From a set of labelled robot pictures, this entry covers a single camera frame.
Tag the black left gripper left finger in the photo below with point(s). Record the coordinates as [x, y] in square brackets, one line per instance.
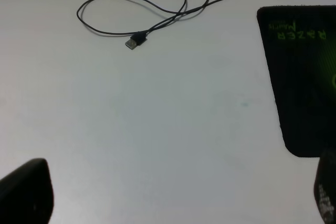
[27, 194]

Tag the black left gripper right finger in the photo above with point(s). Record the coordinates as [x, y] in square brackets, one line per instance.
[324, 186]

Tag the black green razer mousepad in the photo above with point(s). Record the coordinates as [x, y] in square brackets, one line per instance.
[299, 45]

